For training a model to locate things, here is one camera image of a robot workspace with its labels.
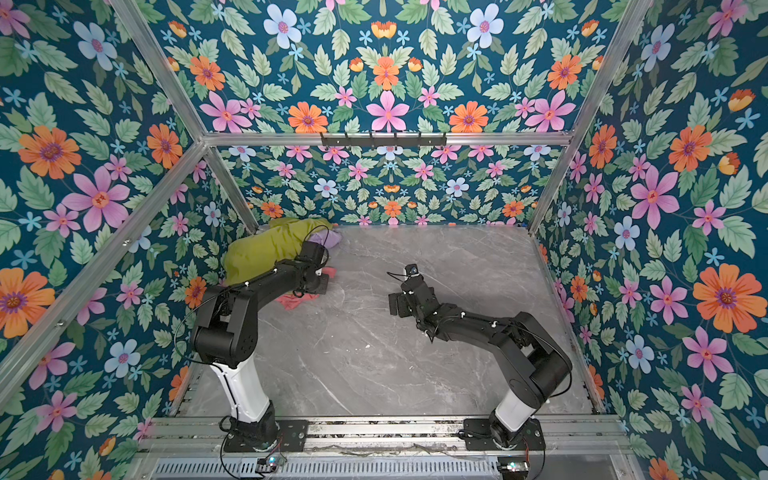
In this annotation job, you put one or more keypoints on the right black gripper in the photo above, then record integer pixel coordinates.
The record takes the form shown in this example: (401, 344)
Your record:
(402, 300)

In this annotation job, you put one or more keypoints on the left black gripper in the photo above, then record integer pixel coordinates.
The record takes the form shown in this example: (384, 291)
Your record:
(322, 284)

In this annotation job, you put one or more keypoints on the pink cloth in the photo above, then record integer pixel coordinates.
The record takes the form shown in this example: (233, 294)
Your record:
(291, 301)

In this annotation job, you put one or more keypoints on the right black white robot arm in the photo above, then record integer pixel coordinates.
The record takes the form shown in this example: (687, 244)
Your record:
(533, 365)

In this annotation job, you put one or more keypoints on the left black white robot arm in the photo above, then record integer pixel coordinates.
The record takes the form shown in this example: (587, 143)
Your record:
(226, 333)

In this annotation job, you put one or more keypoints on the lavender purple cloth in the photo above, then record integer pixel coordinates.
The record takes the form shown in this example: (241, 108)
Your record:
(331, 239)

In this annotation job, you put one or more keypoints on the olive green cloth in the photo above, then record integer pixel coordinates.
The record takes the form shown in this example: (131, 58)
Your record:
(251, 256)

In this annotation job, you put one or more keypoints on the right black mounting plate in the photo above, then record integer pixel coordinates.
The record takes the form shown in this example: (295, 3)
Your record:
(487, 434)

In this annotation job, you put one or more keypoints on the black mounting plate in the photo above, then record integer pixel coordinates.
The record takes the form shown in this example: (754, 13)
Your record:
(285, 436)
(487, 434)

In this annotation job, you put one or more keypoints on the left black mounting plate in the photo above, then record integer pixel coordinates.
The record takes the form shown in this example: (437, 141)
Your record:
(285, 436)

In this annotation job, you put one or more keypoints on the left small circuit board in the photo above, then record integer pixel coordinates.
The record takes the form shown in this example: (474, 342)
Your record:
(271, 463)

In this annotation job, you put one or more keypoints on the small circuit board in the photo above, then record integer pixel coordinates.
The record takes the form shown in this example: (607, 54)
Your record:
(271, 463)
(511, 469)

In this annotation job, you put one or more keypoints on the white ventilation grille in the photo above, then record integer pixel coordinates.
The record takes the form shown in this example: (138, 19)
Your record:
(329, 468)

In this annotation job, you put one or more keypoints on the right small circuit board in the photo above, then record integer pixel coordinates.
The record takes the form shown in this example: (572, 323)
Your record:
(511, 469)

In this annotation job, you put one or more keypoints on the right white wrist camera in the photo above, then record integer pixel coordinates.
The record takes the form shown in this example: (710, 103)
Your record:
(412, 272)

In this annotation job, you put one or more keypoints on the black hook rail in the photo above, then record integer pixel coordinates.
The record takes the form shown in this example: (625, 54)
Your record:
(375, 140)

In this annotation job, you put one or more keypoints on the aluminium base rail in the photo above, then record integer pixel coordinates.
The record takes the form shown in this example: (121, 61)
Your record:
(358, 436)

